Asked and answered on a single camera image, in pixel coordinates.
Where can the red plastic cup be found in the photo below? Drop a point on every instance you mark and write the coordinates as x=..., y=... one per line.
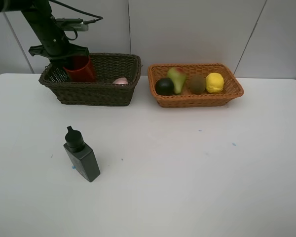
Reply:
x=80, y=69

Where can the dark pump bottle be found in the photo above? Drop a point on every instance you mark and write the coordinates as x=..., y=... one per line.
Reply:
x=81, y=155

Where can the green pear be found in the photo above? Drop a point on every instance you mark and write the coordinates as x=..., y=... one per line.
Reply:
x=178, y=78

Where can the brown kiwi fruit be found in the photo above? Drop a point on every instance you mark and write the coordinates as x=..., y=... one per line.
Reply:
x=197, y=84

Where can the dark round fruit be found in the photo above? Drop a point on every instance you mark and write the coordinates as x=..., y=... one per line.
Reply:
x=164, y=87

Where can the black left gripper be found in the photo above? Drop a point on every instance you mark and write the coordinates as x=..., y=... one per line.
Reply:
x=59, y=55

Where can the yellow lemon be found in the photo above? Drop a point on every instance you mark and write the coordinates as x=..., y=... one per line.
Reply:
x=214, y=83

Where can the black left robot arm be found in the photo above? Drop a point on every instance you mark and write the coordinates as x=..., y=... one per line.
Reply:
x=50, y=31

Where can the dark brown wicker basket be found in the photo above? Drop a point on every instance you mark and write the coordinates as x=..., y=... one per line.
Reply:
x=108, y=67

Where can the orange wicker basket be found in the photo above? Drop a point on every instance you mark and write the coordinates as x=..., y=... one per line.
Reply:
x=232, y=88

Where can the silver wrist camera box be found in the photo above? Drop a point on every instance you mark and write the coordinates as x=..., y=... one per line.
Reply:
x=72, y=24

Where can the pink lotion bottle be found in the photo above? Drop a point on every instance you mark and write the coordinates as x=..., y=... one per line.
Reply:
x=121, y=81

